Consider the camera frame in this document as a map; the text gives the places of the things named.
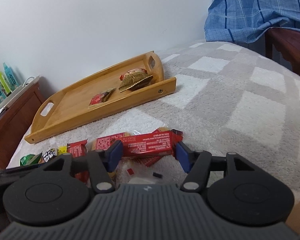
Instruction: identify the brown peanut snack packet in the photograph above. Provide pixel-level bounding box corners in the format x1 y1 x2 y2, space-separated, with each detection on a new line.
41 149 58 163

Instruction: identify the small red gold snack packet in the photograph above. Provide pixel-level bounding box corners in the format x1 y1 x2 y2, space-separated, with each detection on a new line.
89 88 116 108

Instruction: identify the yellow-green bottle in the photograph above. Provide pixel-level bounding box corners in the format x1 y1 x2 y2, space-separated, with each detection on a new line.
0 67 8 97

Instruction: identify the wooden tray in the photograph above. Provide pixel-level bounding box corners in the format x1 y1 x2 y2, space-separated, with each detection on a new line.
24 51 177 144

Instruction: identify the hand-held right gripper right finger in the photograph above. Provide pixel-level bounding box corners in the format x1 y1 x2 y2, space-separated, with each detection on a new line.
174 141 263 194

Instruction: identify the blue plaid cloth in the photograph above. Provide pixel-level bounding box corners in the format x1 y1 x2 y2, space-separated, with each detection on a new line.
204 0 300 46

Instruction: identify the green pea snack packet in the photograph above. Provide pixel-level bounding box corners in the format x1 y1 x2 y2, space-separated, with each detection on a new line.
20 153 42 167

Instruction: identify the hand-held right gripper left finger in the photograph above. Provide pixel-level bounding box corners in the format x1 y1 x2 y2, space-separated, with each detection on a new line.
40 140 124 194

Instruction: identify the gold patterned snack packet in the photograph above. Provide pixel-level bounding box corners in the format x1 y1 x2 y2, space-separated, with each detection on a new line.
118 74 155 93

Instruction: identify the red wafer packet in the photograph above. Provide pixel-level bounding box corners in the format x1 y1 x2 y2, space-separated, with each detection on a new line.
92 132 184 158
66 140 89 161

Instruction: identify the red glossy snack packet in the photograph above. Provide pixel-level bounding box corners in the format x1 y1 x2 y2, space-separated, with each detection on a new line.
119 67 147 81

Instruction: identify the red square cracker packet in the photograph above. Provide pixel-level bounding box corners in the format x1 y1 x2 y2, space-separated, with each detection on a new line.
152 127 173 137
137 155 163 167

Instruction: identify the brown wooden nightstand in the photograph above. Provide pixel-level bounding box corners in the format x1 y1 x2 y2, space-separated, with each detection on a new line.
0 81 47 170

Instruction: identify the clear plastic snack packet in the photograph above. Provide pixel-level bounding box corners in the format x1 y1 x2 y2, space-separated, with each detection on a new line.
115 159 166 187

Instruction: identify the dark wooden furniture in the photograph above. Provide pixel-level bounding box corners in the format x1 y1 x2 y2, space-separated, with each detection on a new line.
264 26 300 84

